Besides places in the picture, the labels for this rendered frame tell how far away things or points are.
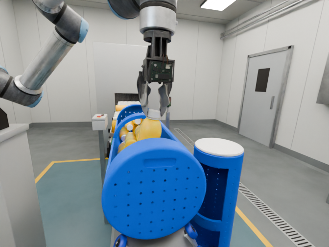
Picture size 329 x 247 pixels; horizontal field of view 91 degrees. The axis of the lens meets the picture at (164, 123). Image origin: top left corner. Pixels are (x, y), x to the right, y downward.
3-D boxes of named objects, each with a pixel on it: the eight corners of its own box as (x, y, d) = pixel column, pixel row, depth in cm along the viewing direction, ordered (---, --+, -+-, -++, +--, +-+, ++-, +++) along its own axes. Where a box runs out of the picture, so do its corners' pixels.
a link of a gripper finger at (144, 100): (137, 118, 42) (144, 82, 40) (136, 113, 48) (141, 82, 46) (149, 119, 43) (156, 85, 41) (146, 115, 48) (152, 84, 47)
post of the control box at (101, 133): (104, 224, 163) (98, 128, 140) (105, 220, 167) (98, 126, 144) (108, 223, 164) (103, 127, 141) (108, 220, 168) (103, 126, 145)
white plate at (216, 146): (199, 135, 115) (198, 137, 115) (191, 149, 90) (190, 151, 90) (241, 141, 106) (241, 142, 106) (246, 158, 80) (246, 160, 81)
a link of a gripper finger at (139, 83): (134, 97, 45) (140, 63, 43) (134, 96, 46) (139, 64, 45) (151, 100, 46) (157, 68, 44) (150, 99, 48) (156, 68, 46)
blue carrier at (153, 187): (102, 249, 43) (99, 147, 36) (116, 139, 125) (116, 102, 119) (201, 232, 50) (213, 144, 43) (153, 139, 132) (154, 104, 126)
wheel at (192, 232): (186, 233, 46) (192, 229, 46) (182, 222, 50) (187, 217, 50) (195, 243, 46) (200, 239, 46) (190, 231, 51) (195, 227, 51)
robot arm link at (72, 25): (6, 86, 110) (65, -4, 82) (35, 98, 123) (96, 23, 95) (-2, 102, 102) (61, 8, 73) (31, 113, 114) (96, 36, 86)
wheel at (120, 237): (122, 241, 41) (129, 244, 42) (121, 229, 45) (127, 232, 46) (111, 258, 41) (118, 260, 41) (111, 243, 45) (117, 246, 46)
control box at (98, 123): (92, 130, 132) (91, 118, 129) (96, 124, 150) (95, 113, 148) (105, 130, 134) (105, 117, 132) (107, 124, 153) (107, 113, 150)
